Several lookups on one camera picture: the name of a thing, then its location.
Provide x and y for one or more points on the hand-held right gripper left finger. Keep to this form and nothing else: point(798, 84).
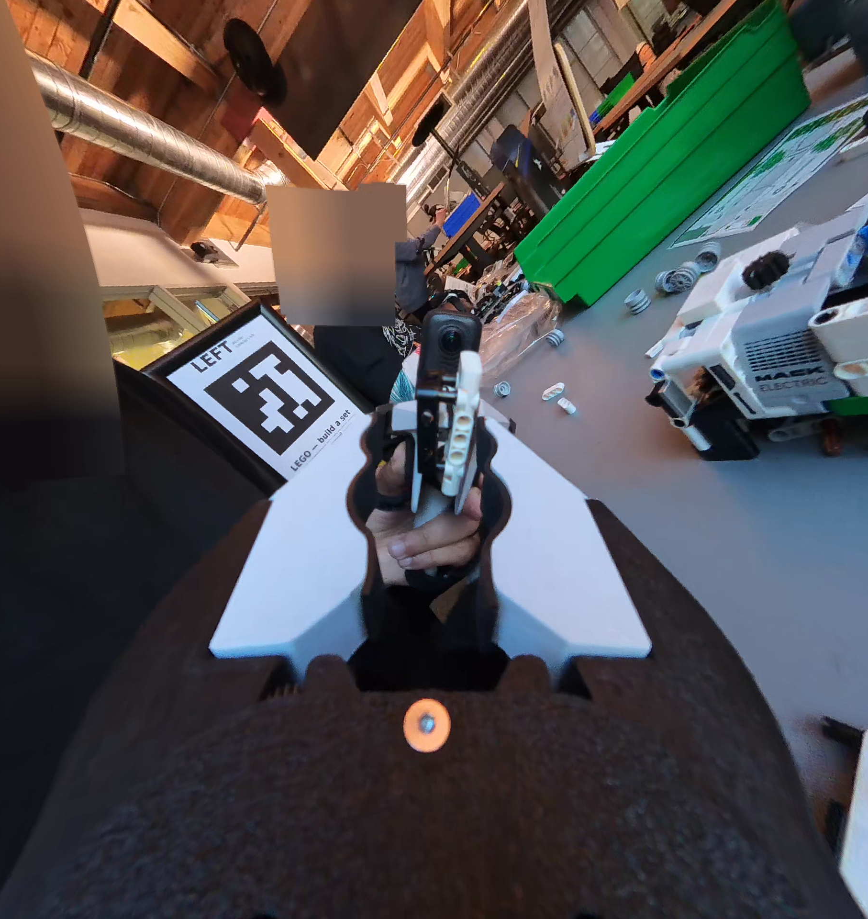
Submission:
point(297, 567)

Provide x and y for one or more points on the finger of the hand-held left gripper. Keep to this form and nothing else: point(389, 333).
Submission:
point(404, 416)

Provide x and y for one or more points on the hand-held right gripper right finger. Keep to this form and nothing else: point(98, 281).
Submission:
point(563, 574)

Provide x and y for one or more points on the white lego block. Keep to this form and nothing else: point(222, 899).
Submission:
point(463, 423)

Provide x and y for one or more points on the person's left forearm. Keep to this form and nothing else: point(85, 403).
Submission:
point(427, 624)

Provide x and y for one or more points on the small white lego connector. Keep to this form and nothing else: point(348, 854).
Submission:
point(553, 390)
point(567, 406)

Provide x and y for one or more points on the white flat lego plate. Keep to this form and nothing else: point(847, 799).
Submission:
point(656, 348)

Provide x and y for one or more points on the white green lego truck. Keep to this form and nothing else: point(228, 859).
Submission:
point(764, 344)

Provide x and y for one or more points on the person's left hand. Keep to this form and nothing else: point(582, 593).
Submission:
point(419, 545)

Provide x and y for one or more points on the clear plastic bag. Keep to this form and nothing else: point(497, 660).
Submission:
point(520, 323)

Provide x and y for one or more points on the dark blue machine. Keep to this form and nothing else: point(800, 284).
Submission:
point(527, 165)

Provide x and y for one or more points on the black ceiling panel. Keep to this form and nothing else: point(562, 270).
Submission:
point(333, 64)

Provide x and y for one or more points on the green plastic bin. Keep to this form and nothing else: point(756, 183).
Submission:
point(656, 165)

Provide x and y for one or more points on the green white sticker sheet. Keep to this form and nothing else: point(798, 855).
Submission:
point(778, 172)

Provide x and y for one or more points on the smooth silver air duct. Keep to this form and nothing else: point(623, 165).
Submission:
point(140, 129)

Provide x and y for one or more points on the ribbed silver air duct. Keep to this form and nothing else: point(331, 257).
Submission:
point(477, 79)

